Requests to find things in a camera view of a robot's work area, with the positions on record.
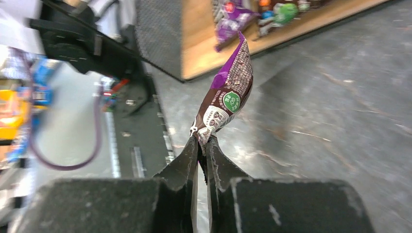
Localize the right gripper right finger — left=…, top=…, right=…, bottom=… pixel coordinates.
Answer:
left=205, top=137, right=374, bottom=233

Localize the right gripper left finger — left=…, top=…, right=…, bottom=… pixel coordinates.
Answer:
left=16, top=137, right=199, bottom=233

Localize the brown candy bag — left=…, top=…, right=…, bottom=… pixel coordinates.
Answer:
left=190, top=32, right=253, bottom=153

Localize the purple candy bag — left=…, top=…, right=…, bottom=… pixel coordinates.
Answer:
left=212, top=0, right=259, bottom=52
left=255, top=0, right=332, bottom=40

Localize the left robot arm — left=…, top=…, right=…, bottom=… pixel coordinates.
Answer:
left=29, top=0, right=153, bottom=115

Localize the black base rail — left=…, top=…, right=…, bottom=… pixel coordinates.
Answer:
left=103, top=76, right=176, bottom=178

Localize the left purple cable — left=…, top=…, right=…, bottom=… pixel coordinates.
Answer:
left=19, top=48, right=103, bottom=172

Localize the wooden wire shelf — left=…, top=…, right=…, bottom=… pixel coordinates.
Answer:
left=120, top=0, right=380, bottom=82

